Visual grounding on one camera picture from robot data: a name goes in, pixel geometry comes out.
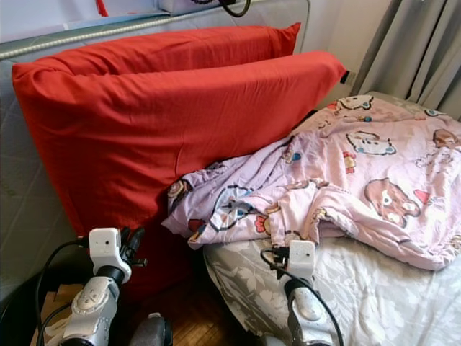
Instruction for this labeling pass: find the silver left robot leg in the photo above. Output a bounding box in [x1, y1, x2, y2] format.
[130, 314, 174, 346]

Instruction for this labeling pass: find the pink cartoon print blanket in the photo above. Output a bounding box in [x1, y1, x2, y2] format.
[162, 94, 461, 271]

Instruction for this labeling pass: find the large red cushion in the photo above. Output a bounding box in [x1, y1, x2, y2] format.
[47, 22, 302, 76]
[12, 50, 348, 300]

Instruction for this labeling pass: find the bed with beige floral sheet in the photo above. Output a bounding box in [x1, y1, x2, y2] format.
[202, 90, 461, 346]

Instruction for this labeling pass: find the black round bin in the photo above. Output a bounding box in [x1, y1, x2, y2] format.
[0, 270, 87, 346]

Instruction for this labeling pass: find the grey curtain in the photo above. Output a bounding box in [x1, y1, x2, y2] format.
[349, 0, 461, 120]

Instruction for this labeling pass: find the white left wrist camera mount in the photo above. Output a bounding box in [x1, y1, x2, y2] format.
[89, 227, 132, 283]

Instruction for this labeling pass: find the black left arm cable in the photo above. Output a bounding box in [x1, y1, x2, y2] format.
[35, 238, 93, 346]

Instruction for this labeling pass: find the black cord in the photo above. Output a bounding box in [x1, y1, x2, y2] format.
[216, 0, 253, 19]

